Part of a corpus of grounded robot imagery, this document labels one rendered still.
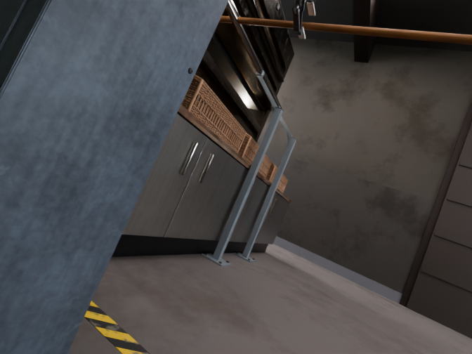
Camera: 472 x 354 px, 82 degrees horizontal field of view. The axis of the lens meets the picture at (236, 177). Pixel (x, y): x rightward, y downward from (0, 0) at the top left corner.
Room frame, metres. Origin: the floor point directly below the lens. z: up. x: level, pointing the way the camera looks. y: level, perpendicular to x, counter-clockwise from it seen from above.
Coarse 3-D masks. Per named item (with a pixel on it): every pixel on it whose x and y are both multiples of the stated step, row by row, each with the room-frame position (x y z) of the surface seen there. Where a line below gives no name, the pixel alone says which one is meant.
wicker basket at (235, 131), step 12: (192, 84) 1.04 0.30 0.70; (204, 84) 1.05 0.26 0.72; (192, 96) 1.03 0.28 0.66; (204, 96) 1.08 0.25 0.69; (216, 96) 1.14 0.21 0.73; (192, 108) 1.04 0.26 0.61; (204, 108) 1.11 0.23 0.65; (216, 108) 1.18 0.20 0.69; (204, 120) 1.14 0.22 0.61; (228, 120) 1.31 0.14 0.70; (216, 132) 1.25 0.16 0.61; (228, 132) 1.35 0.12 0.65; (240, 132) 1.46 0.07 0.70; (228, 144) 1.39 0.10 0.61; (240, 144) 1.51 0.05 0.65
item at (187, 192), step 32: (192, 128) 1.02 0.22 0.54; (160, 160) 0.94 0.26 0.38; (192, 160) 1.09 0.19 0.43; (224, 160) 1.31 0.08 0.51; (160, 192) 1.00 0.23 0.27; (192, 192) 1.18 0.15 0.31; (224, 192) 1.44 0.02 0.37; (256, 192) 1.85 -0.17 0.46; (128, 224) 0.92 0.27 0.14; (160, 224) 1.07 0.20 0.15; (192, 224) 1.28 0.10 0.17; (224, 224) 1.58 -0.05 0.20
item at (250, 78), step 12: (228, 24) 1.67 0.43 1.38; (240, 24) 1.66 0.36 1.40; (228, 36) 1.78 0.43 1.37; (228, 48) 1.93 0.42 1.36; (240, 48) 1.89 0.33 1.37; (252, 48) 1.87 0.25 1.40; (240, 60) 2.04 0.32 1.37; (252, 72) 2.16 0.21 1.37; (252, 84) 2.35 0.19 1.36; (264, 96) 2.51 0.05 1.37; (264, 108) 2.78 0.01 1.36
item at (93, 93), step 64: (0, 0) 0.27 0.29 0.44; (64, 0) 0.24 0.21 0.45; (128, 0) 0.28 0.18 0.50; (192, 0) 0.35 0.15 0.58; (0, 64) 0.24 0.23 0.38; (64, 64) 0.26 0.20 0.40; (128, 64) 0.31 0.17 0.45; (192, 64) 0.39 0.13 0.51; (0, 128) 0.24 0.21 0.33; (64, 128) 0.28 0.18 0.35; (128, 128) 0.35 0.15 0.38; (0, 192) 0.26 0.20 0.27; (64, 192) 0.31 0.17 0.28; (128, 192) 0.39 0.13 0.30; (0, 256) 0.28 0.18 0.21; (64, 256) 0.34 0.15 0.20; (0, 320) 0.31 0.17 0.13; (64, 320) 0.38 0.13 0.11
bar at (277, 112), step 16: (240, 32) 1.33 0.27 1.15; (256, 64) 1.57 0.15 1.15; (272, 96) 1.59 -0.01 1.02; (272, 112) 1.58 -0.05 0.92; (272, 128) 1.55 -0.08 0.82; (288, 144) 1.99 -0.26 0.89; (256, 160) 1.55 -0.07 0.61; (288, 160) 2.01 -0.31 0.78; (240, 192) 1.56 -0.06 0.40; (272, 192) 1.98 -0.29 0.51; (240, 208) 1.55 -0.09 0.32; (256, 224) 1.99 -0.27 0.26; (224, 240) 1.55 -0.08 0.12; (208, 256) 1.54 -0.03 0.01; (240, 256) 1.94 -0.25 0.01
